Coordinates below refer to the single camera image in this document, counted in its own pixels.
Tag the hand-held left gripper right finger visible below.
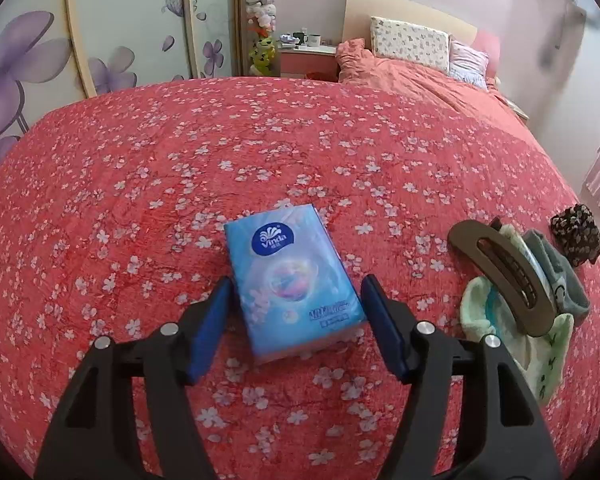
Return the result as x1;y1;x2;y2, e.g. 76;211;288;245
361;275;563;480

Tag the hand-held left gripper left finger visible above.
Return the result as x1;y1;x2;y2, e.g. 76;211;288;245
32;277;233;480

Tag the blue tissue pack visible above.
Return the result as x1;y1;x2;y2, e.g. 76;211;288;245
224;203;367;365

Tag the light green fluffy sock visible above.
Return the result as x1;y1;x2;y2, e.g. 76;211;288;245
460;217;576;407

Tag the brown hair clip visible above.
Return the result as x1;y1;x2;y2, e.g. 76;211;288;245
448;220;557;337

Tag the grey sock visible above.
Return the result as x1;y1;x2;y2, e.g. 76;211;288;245
522;230;592;319

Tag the black floral scrunchie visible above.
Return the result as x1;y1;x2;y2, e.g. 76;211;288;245
551;203;600;267

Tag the red floral blanket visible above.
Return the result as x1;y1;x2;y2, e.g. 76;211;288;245
0;76;600;480

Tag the pink duvet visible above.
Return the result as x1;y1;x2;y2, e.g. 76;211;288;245
336;39;531;128

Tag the pink nightstand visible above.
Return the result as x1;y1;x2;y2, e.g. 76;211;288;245
279;45;340;81

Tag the pink striped pillow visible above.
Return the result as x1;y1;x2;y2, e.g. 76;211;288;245
449;40;492;89

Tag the floral white pillow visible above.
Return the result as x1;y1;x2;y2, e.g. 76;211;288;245
370;16;452;72

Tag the clear tube of plush toys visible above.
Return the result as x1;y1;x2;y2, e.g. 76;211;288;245
244;0;281;77

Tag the beige pink headboard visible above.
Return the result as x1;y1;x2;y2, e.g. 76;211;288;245
342;0;501;63

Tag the wardrobe with purple flowers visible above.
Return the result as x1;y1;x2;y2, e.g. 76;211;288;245
0;0;244;186

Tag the air conditioner cable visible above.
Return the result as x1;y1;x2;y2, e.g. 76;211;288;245
540;7;573;67

